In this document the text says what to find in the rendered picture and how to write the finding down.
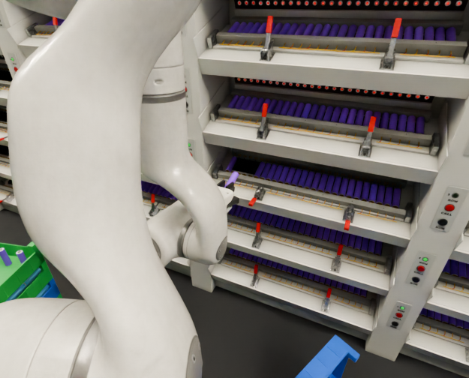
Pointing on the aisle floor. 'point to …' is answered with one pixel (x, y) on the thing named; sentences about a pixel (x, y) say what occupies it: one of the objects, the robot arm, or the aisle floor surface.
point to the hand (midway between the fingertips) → (224, 188)
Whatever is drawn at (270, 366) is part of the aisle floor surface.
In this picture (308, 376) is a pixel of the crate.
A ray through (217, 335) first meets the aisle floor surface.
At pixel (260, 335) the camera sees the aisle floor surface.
